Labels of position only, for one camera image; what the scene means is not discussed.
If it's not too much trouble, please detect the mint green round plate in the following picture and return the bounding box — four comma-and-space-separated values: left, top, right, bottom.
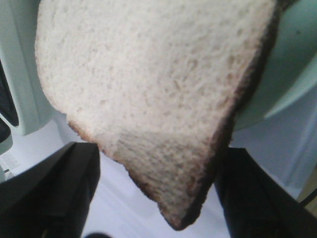
234, 0, 317, 131

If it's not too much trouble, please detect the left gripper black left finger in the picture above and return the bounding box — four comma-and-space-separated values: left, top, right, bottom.
0, 142, 101, 238

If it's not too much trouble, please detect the white bread slice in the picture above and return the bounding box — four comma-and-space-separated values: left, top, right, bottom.
35, 0, 281, 230

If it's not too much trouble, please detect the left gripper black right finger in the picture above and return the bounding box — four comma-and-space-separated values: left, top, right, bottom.
214, 148, 317, 238

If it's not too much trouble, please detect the mint green breakfast maker base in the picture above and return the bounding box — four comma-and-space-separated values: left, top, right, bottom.
0, 0, 66, 184

